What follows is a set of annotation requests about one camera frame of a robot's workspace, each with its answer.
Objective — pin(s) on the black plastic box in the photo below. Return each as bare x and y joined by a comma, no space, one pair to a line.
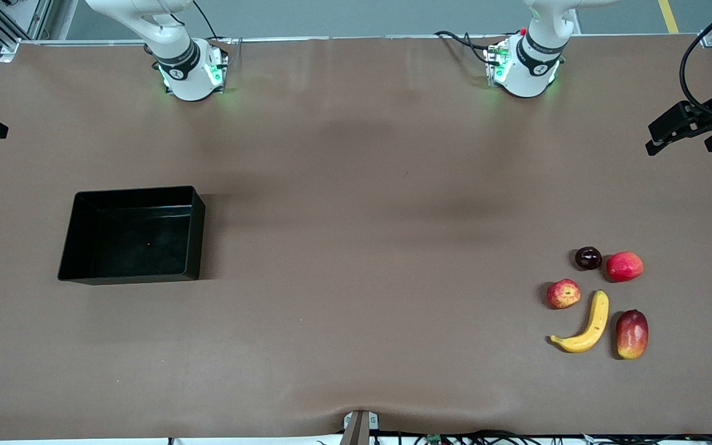
133,238

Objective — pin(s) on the red yellow apple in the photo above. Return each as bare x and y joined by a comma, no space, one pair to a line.
563,293

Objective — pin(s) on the yellow banana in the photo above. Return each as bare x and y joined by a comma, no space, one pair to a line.
591,327

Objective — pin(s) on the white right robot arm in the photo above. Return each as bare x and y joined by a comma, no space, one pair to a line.
186,74

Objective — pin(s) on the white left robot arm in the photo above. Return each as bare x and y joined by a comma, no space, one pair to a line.
526,74

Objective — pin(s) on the red peach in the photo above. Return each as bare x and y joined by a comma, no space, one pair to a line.
625,266

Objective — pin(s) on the dark purple plum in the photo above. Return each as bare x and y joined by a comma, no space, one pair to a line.
588,258

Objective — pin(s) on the red yellow mango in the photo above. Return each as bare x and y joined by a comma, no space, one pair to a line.
632,334

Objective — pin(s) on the brown table cover sheet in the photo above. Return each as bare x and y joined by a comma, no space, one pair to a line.
356,216

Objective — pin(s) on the small green circuit board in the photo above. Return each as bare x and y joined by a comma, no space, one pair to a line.
434,439

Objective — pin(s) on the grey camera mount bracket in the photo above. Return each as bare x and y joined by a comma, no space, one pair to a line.
359,428

